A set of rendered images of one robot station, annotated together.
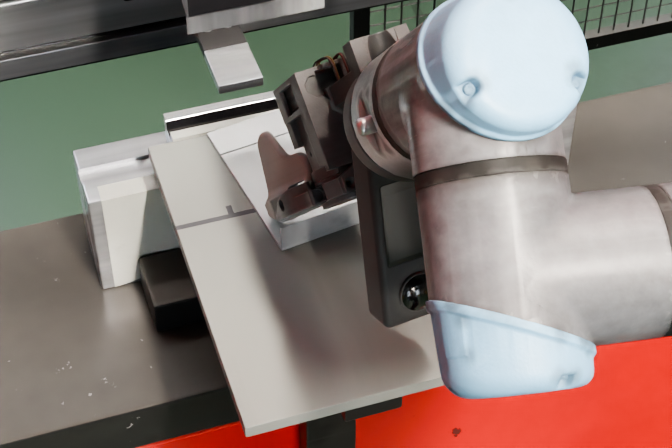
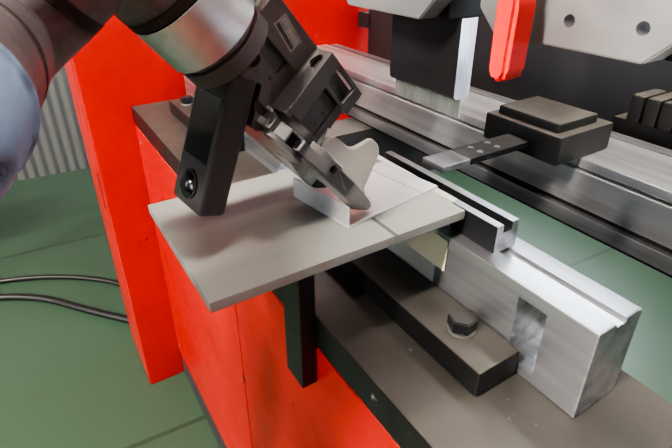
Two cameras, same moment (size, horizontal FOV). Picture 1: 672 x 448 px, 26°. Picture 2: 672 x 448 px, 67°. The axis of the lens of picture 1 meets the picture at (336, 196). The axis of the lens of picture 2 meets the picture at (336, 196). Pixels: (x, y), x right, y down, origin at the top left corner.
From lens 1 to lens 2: 0.87 m
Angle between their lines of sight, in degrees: 61
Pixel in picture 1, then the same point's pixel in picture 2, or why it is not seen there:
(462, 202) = not seen: outside the picture
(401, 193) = (204, 101)
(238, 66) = (445, 159)
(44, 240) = not seen: hidden behind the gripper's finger
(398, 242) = (192, 136)
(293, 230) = (298, 185)
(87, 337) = not seen: hidden behind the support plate
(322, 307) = (247, 214)
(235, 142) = (379, 169)
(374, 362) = (200, 239)
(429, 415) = (349, 425)
